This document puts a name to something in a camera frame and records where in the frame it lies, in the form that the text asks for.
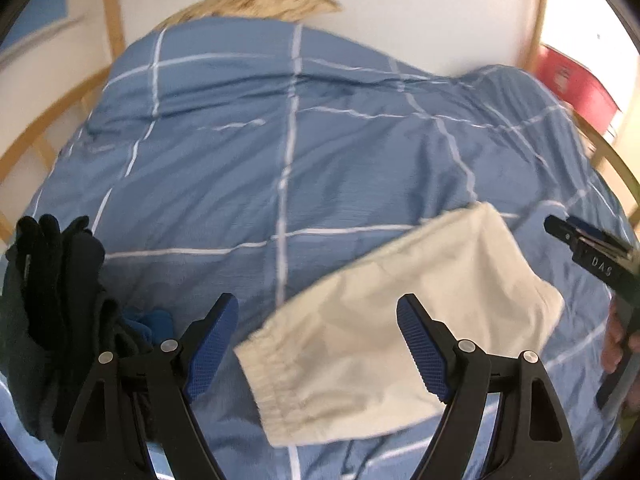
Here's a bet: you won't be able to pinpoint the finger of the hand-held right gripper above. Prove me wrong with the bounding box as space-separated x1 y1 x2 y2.
544 215 585 252
567 216 632 257

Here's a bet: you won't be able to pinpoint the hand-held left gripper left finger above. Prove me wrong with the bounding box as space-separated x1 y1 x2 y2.
55 292 241 480

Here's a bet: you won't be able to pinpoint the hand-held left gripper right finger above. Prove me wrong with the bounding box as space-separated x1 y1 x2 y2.
396 294 581 480

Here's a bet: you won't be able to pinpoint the cream pants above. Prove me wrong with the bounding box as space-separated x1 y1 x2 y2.
234 201 566 448

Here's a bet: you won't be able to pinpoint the person's right hand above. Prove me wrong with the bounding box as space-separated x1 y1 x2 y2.
602 299 640 376

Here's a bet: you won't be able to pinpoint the small blue cloth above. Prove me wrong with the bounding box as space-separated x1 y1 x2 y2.
120 307 174 353

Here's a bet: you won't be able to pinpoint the red box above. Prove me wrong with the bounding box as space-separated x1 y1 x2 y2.
532 44 623 137

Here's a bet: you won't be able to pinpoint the black clothing pile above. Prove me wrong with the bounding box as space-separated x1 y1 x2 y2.
0 214 173 441

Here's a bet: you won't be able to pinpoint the blue checked blanket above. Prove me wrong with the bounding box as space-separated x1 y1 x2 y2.
0 16 637 480

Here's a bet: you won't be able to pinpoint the beige fuzzy pillow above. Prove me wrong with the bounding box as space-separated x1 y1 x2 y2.
160 0 344 31

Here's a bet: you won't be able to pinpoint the wooden bed frame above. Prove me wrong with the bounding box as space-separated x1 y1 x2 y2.
0 0 640 261

